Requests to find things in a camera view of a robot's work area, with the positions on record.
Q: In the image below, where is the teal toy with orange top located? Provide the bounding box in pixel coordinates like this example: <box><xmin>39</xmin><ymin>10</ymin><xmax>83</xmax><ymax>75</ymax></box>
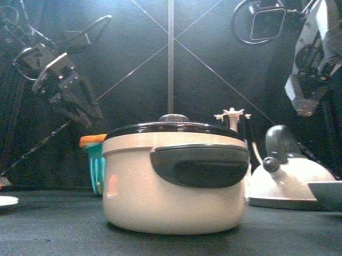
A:
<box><xmin>79</xmin><ymin>133</ymin><xmax>110</xmax><ymax>196</ymax></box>

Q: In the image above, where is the white star-tipped toy utensil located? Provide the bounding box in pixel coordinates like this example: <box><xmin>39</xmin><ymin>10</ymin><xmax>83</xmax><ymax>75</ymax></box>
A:
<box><xmin>213</xmin><ymin>106</ymin><xmax>254</xmax><ymax>134</ymax></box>

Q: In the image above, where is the black pot lid grey knob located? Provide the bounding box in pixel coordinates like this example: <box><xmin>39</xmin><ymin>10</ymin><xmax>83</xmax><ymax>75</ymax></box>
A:
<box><xmin>106</xmin><ymin>113</ymin><xmax>245</xmax><ymax>140</ymax></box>

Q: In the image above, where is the white plate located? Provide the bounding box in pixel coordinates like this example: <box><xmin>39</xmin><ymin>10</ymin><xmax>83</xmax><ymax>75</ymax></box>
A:
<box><xmin>0</xmin><ymin>195</ymin><xmax>21</xmax><ymax>208</ymax></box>

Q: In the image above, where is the grey bowl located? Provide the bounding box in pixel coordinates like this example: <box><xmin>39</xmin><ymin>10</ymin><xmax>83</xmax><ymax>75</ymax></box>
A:
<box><xmin>306</xmin><ymin>180</ymin><xmax>342</xmax><ymax>212</ymax></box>

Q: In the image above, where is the white toy cooking pot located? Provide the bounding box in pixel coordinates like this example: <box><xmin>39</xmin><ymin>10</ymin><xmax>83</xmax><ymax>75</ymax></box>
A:
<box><xmin>101</xmin><ymin>131</ymin><xmax>252</xmax><ymax>236</ymax></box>

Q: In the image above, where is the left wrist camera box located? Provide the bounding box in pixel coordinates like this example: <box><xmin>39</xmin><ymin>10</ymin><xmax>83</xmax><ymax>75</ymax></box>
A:
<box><xmin>13</xmin><ymin>43</ymin><xmax>58</xmax><ymax>81</ymax></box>

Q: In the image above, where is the thin diagonal frame wire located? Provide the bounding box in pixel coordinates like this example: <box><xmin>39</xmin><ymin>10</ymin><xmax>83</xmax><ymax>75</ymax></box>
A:
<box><xmin>0</xmin><ymin>0</ymin><xmax>225</xmax><ymax>178</ymax></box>
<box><xmin>129</xmin><ymin>0</ymin><xmax>278</xmax><ymax>126</ymax></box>

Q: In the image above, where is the black square camera box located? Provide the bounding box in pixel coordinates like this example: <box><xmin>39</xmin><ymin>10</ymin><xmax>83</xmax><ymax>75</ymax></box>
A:
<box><xmin>248</xmin><ymin>5</ymin><xmax>289</xmax><ymax>43</ymax></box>

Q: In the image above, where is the black looped cable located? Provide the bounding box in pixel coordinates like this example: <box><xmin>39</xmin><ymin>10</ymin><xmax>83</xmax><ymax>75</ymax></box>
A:
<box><xmin>230</xmin><ymin>0</ymin><xmax>269</xmax><ymax>46</ymax></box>

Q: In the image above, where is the grey vertical frame pole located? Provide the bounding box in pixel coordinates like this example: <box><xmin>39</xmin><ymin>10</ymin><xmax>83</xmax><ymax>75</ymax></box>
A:
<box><xmin>166</xmin><ymin>0</ymin><xmax>177</xmax><ymax>115</ymax></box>

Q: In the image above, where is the white toy kettle black handle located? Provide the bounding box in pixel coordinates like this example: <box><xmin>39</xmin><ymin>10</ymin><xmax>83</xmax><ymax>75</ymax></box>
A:
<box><xmin>246</xmin><ymin>124</ymin><xmax>339</xmax><ymax>211</ymax></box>

